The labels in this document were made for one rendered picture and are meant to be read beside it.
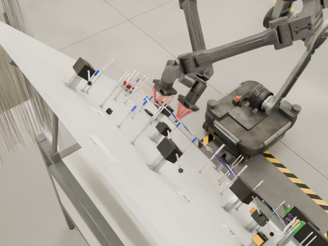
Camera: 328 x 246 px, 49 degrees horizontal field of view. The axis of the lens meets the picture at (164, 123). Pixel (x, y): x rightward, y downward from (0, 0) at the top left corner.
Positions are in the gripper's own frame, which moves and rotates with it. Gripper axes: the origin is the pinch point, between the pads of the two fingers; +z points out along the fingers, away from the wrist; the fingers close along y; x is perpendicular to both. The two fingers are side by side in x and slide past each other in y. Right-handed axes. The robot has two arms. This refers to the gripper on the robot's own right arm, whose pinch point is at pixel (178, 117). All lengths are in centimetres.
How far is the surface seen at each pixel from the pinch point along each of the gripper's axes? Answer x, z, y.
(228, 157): 15.6, 1.3, 24.6
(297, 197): 141, 25, 19
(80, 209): -25, 56, 3
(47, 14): 46, 42, -270
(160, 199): -60, -3, 60
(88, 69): -66, -12, 16
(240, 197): -21, -3, 57
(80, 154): -19, 45, -23
